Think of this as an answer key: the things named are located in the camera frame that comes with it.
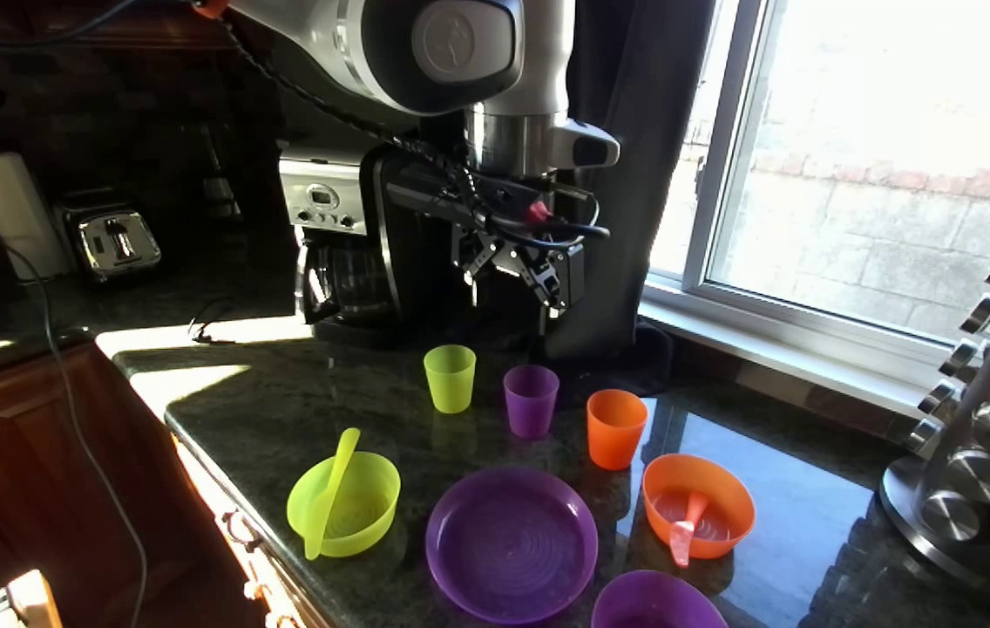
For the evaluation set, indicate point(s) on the purple plastic bowl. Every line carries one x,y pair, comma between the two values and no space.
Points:
656,602

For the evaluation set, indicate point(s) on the purple plastic cup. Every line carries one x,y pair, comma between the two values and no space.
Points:
532,406

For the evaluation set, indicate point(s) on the green plastic bowl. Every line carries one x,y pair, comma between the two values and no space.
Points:
368,512

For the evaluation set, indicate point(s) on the window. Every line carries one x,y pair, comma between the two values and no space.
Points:
866,177

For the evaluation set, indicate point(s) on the green plastic cup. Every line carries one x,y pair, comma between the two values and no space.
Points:
452,381

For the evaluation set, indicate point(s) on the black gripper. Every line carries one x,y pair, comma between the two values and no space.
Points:
516,237

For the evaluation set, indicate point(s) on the white paper towel roll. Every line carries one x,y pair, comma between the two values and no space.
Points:
10,215

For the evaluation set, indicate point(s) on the stainless steel coffee maker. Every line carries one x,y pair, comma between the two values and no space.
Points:
325,222

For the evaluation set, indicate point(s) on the silver toaster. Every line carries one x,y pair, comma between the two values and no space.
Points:
111,237

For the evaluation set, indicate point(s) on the glass coffee carafe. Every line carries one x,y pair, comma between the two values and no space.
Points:
342,285

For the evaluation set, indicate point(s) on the green plastic spoon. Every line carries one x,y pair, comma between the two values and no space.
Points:
331,488

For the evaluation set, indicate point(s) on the orange plastic cup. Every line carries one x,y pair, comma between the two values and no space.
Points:
613,433

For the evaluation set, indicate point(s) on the orange plastic bowl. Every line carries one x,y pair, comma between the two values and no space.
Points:
704,488

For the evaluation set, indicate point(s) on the purple plastic plate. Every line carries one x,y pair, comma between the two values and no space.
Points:
515,544

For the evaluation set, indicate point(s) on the orange plastic spoon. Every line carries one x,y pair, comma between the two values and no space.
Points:
688,536

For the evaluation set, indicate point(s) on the wooden cabinet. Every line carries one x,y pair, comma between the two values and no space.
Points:
44,466

